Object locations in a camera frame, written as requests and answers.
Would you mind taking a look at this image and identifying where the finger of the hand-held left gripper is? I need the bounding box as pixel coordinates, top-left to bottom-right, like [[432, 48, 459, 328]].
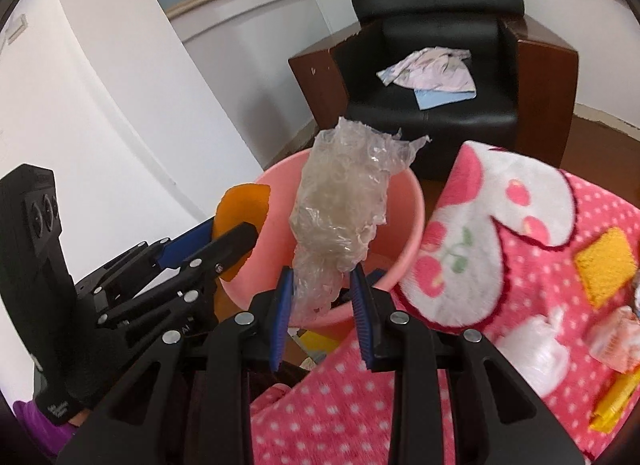
[[94, 222, 260, 342], [75, 217, 218, 298]]

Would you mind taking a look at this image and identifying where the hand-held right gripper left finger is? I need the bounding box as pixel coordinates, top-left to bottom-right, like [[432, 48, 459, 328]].
[[57, 267, 301, 465]]

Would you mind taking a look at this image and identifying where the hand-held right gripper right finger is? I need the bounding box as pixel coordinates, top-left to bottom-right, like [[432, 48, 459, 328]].
[[349, 265, 586, 465]]

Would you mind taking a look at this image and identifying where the orange fruit peel piece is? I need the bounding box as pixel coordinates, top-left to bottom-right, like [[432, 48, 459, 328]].
[[212, 184, 272, 283]]

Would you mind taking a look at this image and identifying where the pink plastic basin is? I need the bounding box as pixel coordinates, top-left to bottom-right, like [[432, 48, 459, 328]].
[[218, 147, 426, 331]]

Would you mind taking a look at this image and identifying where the clear plastic wrap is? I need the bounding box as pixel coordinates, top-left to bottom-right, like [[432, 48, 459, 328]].
[[290, 116, 432, 328]]

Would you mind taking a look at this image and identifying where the slice of bread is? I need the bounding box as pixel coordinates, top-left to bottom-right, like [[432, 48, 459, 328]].
[[574, 227, 637, 310]]

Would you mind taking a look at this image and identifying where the white wrapper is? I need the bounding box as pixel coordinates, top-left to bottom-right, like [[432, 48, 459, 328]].
[[586, 305, 640, 375]]

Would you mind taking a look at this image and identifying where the person's left forearm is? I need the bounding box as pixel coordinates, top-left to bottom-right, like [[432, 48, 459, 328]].
[[12, 397, 81, 456]]

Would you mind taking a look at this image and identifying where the person's left hand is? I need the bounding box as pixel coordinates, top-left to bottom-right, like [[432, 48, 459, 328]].
[[35, 327, 131, 428]]

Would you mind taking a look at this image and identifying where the yellow flat object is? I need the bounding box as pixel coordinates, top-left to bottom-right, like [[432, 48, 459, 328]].
[[300, 332, 341, 361]]

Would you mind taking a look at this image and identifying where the pink polka dot blanket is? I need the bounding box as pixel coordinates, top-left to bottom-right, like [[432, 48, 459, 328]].
[[250, 140, 640, 465]]

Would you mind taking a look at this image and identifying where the white plastic bag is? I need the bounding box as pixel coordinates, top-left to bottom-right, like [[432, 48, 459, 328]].
[[495, 307, 571, 398]]

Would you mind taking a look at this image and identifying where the light blue paper sheet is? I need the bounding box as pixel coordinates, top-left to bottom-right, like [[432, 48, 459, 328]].
[[415, 88, 477, 112]]

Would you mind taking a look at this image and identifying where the pale floral cloth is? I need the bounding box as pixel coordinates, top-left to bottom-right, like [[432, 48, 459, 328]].
[[376, 47, 477, 94]]

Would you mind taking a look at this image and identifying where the yellow plastic package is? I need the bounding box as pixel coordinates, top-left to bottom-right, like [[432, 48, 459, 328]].
[[589, 370, 640, 433]]

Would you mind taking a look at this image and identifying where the black leather armchair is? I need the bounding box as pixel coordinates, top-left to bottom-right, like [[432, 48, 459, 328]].
[[288, 0, 579, 180]]

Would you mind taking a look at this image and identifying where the white wall switch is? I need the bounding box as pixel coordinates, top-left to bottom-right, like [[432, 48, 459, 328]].
[[4, 15, 28, 46]]

